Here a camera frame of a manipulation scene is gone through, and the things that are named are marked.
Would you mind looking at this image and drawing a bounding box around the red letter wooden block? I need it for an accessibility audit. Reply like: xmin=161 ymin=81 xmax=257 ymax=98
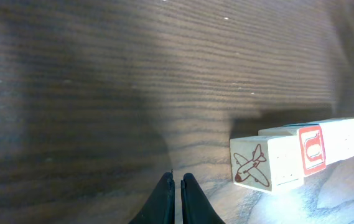
xmin=258 ymin=124 xmax=327 ymax=177

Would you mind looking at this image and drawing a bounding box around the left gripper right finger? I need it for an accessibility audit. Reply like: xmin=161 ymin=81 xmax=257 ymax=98
xmin=181 ymin=173 xmax=225 ymax=224

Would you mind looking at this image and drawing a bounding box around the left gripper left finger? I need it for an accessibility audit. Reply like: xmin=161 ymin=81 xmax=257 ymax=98
xmin=129 ymin=172 xmax=175 ymax=224

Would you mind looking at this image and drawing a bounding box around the white block blue edge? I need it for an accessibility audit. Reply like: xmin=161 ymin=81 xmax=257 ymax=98
xmin=284 ymin=119 xmax=354 ymax=166

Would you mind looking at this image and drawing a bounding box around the plain yellow wooden block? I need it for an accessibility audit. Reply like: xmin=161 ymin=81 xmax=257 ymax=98
xmin=230 ymin=136 xmax=304 ymax=194

